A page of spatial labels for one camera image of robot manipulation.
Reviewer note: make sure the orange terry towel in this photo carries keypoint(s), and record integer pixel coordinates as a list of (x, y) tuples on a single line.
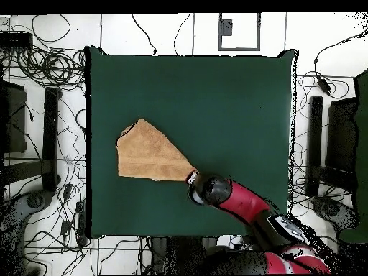
[(143, 155)]

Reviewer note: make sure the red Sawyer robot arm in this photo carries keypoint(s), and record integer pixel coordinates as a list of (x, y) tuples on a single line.
[(244, 201)]

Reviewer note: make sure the black flat equipment box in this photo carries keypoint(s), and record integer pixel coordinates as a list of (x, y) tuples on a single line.
[(15, 40)]

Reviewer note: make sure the dark green table cloth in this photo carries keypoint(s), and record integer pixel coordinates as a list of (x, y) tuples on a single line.
[(201, 92)]

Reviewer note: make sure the black stand foot bar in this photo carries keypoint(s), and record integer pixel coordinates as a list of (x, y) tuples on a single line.
[(51, 138), (315, 138)]

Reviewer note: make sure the small black power adapter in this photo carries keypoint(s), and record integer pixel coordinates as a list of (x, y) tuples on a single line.
[(65, 228)]

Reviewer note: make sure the dark stand base with wheel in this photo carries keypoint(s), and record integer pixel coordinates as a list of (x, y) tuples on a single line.
[(330, 210), (34, 201)]

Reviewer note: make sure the small grey box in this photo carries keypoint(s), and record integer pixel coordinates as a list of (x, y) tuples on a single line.
[(226, 27)]

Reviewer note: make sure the large black equipment box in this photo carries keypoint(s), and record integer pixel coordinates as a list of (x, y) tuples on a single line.
[(342, 135), (14, 120)]

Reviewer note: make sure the green cloth sheet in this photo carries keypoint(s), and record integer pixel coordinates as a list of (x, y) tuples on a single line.
[(362, 143)]

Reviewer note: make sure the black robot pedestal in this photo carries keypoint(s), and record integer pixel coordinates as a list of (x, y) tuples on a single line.
[(178, 256)]

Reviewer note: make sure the grey square floor frame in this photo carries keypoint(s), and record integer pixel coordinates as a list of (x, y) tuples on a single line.
[(220, 43)]

